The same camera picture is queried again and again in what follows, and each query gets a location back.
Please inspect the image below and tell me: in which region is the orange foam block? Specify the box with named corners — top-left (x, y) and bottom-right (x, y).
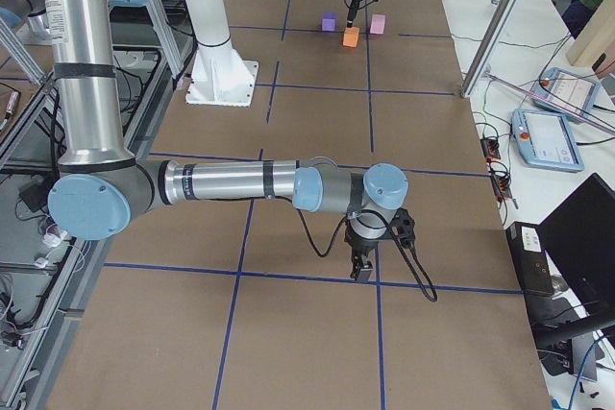
top-left (342, 26), bottom-right (360, 49)

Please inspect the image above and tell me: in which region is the purple foam block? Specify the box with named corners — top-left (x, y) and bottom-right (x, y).
top-left (321, 12), bottom-right (337, 32)

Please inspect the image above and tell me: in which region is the pink foam block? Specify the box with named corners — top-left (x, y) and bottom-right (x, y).
top-left (369, 14), bottom-right (386, 36)

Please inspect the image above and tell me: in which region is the black box device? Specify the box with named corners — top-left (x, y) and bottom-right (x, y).
top-left (505, 222), bottom-right (554, 298)

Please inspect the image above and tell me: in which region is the near teach pendant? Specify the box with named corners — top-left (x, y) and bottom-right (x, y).
top-left (511, 109), bottom-right (584, 173)

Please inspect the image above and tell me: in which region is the teach pendant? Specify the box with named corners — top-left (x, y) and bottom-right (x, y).
top-left (511, 109), bottom-right (584, 173)
top-left (531, 67), bottom-right (601, 120)

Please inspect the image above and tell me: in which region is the black laptop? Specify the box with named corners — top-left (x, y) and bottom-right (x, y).
top-left (530, 172), bottom-right (615, 349)

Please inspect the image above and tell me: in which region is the far teach pendant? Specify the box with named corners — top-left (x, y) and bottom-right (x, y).
top-left (531, 67), bottom-right (601, 120)

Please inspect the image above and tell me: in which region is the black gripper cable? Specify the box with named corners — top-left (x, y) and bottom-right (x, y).
top-left (297, 210), bottom-right (439, 304)

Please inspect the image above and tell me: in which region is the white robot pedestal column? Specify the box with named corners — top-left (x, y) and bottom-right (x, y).
top-left (185, 0), bottom-right (258, 107)

